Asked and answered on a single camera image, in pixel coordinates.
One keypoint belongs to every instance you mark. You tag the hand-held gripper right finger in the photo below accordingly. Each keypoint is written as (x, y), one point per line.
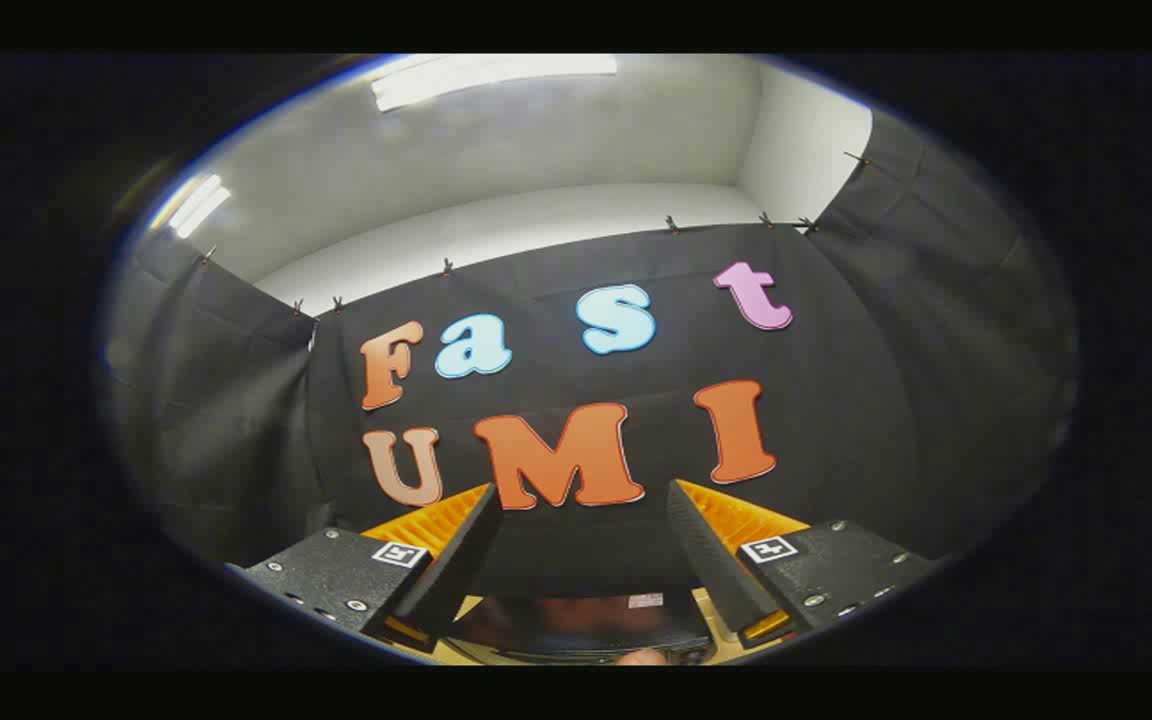
(701, 560)

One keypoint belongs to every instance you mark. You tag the black toaster oven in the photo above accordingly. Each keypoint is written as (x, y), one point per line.
(576, 625)

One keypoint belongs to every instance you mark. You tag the row of small cloth clips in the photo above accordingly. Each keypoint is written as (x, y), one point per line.
(672, 224)

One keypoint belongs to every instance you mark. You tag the black backdrop cloth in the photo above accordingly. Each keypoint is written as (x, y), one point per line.
(836, 420)

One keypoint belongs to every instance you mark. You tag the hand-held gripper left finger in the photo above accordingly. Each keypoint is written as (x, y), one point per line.
(461, 570)

